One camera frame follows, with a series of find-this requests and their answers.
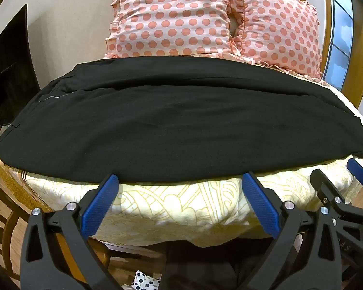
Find wooden chair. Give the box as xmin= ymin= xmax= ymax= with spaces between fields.
xmin=0 ymin=157 xmax=167 ymax=278

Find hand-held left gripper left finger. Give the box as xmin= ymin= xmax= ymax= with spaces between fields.
xmin=20 ymin=174 xmax=128 ymax=290

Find yellow patterned bed sheet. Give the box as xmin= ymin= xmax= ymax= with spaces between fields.
xmin=0 ymin=63 xmax=363 ymax=248

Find wooden framed window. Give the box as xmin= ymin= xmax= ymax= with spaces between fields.
xmin=279 ymin=0 xmax=363 ymax=95

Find white dotted cloth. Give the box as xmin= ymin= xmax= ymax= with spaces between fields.
xmin=131 ymin=270 xmax=163 ymax=290

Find black television screen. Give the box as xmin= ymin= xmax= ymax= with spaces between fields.
xmin=0 ymin=4 xmax=41 ymax=126

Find black pants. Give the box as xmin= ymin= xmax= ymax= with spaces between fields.
xmin=0 ymin=56 xmax=363 ymax=185

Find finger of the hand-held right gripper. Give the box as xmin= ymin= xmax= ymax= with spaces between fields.
xmin=311 ymin=169 xmax=351 ymax=216
xmin=347 ymin=158 xmax=363 ymax=194

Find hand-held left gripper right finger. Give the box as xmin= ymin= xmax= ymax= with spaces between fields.
xmin=241 ymin=172 xmax=344 ymax=290

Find pink polka dot pillow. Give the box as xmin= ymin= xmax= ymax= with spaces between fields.
xmin=229 ymin=0 xmax=324 ymax=84
xmin=103 ymin=0 xmax=243 ymax=60

